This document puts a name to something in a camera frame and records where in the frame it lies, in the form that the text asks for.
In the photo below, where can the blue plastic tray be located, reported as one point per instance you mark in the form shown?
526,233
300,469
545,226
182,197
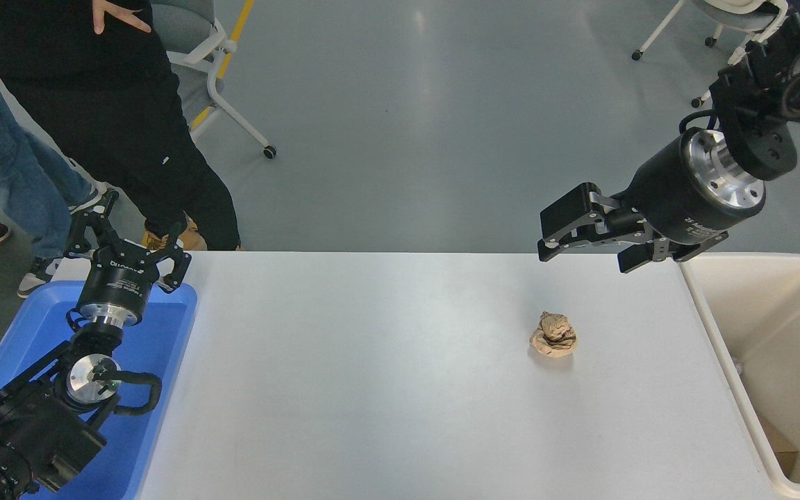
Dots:
164,333

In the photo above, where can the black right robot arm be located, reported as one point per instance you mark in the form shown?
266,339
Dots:
768,90

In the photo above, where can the white frame office chair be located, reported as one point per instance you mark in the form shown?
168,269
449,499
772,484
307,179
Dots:
740,14
188,17

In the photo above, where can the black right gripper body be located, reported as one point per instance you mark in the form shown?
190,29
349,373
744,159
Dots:
664,201

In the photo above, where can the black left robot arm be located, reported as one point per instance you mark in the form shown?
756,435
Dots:
32,430

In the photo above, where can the brown cardboard piece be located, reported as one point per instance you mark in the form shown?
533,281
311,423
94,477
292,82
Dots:
782,448

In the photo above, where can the person's hand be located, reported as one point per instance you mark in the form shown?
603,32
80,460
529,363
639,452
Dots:
112,7

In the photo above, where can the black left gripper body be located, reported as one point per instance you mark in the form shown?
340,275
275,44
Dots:
119,281

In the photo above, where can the crumpled tan paper ball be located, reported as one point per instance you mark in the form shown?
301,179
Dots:
554,336

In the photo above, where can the large pale bin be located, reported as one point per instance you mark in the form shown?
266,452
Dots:
789,347

